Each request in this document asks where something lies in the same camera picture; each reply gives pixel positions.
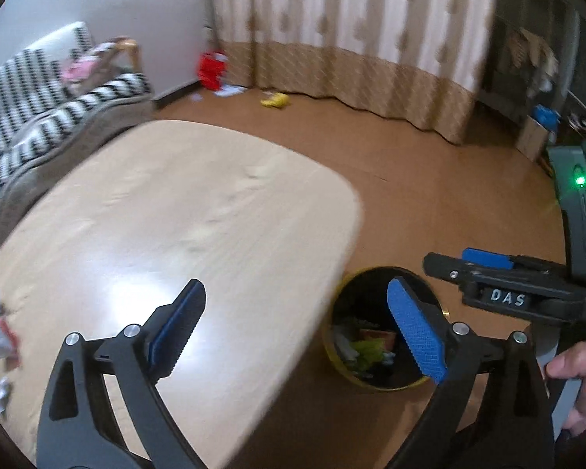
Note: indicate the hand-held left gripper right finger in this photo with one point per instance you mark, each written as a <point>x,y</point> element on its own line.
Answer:
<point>417,332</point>

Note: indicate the black white striped sofa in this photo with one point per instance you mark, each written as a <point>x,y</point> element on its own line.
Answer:
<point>39,122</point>

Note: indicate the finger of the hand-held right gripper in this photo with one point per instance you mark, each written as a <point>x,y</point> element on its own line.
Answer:
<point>488,259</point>
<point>447,267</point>

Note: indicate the black yellow-rimmed bin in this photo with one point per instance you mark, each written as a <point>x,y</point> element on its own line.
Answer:
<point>361,293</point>

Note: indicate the pink printed cushion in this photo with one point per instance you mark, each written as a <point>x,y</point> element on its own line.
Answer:
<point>80,66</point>

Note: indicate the blue white wrapper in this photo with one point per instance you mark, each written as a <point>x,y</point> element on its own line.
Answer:
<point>2,393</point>

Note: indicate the yellow toy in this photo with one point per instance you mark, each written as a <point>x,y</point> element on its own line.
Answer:
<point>275,101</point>

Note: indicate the red bag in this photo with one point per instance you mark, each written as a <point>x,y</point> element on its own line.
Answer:
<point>211,71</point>

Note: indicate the yellow green snack bag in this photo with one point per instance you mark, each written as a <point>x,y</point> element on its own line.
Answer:
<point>368,351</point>

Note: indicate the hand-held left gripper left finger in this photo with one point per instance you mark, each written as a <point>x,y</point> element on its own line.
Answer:
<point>176,332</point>

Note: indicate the brown cardboard box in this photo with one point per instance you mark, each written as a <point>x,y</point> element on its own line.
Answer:
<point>531,139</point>

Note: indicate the dark shelf unit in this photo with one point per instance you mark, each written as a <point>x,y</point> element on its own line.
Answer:
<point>517,0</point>

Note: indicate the beige hanging cloth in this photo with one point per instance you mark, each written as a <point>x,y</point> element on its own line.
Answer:
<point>530,49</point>

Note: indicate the beige striped curtain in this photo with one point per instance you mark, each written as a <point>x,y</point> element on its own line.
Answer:
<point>351,34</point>

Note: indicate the white paper scraps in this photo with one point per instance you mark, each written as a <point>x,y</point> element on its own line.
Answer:
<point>229,91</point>

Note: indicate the blue packet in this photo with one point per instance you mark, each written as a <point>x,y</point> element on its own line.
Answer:
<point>547,116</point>

